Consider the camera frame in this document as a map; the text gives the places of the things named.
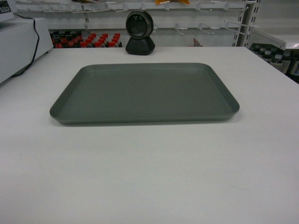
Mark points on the white checkout table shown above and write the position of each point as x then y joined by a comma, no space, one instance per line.
241,171

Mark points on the black round barcode scanner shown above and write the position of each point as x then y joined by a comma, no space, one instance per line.
139,26

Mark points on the white peg hook rack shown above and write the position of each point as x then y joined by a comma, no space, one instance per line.
210,23

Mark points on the grey silver tray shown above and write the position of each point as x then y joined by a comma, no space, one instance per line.
144,92

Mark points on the white cash register box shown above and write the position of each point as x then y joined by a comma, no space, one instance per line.
22,40

